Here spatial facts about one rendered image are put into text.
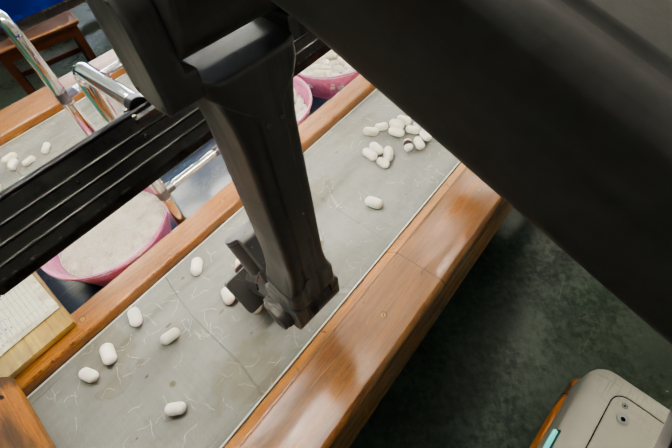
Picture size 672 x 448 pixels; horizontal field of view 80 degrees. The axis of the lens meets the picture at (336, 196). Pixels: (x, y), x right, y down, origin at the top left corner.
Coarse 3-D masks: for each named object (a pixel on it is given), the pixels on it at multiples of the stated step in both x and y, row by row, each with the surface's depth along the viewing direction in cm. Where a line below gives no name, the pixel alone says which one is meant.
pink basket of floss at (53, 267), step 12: (168, 216) 84; (168, 228) 85; (156, 240) 79; (144, 252) 78; (48, 264) 78; (60, 264) 81; (120, 264) 74; (60, 276) 74; (72, 276) 80; (96, 276) 73; (108, 276) 76
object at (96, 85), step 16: (80, 64) 52; (80, 80) 54; (96, 80) 49; (112, 80) 49; (96, 96) 57; (112, 96) 48; (128, 96) 46; (112, 112) 60; (144, 112) 46; (208, 160) 79; (160, 192) 73; (176, 208) 78
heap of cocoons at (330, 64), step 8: (328, 56) 116; (336, 56) 116; (312, 64) 115; (320, 64) 116; (328, 64) 113; (336, 64) 113; (344, 64) 114; (304, 72) 111; (312, 72) 112; (320, 72) 111; (328, 72) 111; (336, 72) 112; (344, 72) 110
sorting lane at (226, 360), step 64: (320, 192) 84; (384, 192) 83; (192, 256) 77; (128, 320) 70; (192, 320) 69; (256, 320) 68; (320, 320) 67; (64, 384) 64; (128, 384) 63; (192, 384) 62; (256, 384) 62
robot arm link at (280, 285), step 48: (96, 0) 18; (144, 0) 17; (144, 48) 18; (240, 48) 23; (288, 48) 23; (144, 96) 22; (192, 96) 21; (240, 96) 23; (288, 96) 26; (240, 144) 26; (288, 144) 28; (240, 192) 33; (288, 192) 31; (288, 240) 35; (288, 288) 43; (336, 288) 50
